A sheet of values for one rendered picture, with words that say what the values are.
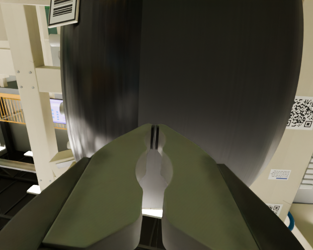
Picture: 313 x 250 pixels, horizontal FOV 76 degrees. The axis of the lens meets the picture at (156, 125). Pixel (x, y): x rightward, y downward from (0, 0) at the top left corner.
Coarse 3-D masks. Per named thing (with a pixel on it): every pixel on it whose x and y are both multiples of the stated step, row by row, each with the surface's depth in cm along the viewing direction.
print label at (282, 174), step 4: (272, 172) 49; (276, 172) 49; (280, 172) 49; (284, 172) 49; (288, 172) 49; (272, 176) 50; (276, 176) 50; (280, 176) 50; (284, 176) 50; (288, 176) 50
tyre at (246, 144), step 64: (128, 0) 20; (192, 0) 20; (256, 0) 20; (64, 64) 23; (128, 64) 20; (192, 64) 20; (256, 64) 20; (128, 128) 22; (192, 128) 22; (256, 128) 22
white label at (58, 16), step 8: (56, 0) 22; (64, 0) 21; (72, 0) 21; (56, 8) 22; (64, 8) 21; (72, 8) 21; (56, 16) 21; (64, 16) 21; (72, 16) 21; (48, 24) 22; (56, 24) 21; (64, 24) 21
